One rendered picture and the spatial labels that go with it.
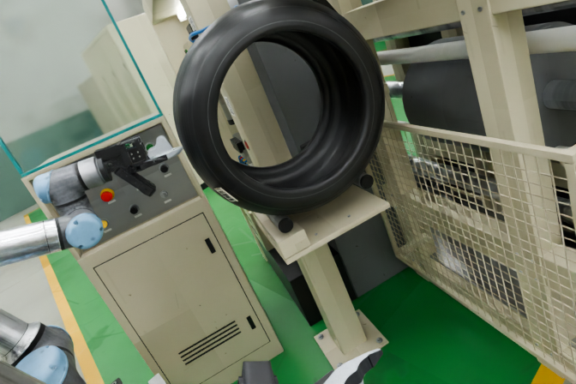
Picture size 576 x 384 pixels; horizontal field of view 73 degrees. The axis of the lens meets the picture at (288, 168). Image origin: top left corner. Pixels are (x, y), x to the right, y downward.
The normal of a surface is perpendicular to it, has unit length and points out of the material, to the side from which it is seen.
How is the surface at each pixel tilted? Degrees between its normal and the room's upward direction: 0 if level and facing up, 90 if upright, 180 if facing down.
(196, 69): 57
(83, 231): 90
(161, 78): 90
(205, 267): 90
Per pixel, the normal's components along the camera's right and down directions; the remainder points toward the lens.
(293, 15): 0.31, 0.02
